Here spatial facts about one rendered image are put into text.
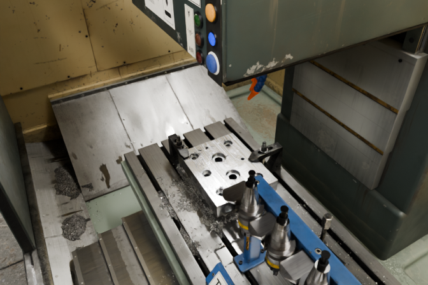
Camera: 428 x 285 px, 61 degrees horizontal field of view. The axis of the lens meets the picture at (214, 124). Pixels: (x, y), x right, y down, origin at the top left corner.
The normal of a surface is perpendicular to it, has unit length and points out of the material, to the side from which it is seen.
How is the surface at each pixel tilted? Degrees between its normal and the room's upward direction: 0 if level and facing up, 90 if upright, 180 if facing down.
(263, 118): 0
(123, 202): 0
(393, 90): 90
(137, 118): 25
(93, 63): 91
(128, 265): 8
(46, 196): 17
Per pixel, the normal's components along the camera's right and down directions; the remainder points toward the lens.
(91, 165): 0.18, -0.52
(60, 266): 0.24, -0.85
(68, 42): 0.48, 0.52
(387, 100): -0.88, 0.29
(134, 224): -0.08, -0.86
